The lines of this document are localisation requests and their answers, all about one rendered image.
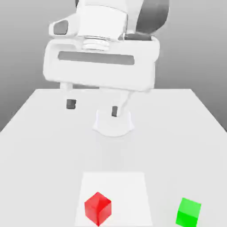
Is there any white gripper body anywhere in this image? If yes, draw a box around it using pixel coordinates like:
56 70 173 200
43 37 160 93

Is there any small red cube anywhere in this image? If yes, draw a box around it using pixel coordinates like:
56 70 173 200
84 191 112 227

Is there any small green cube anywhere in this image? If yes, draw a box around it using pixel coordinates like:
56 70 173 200
175 197 202 227

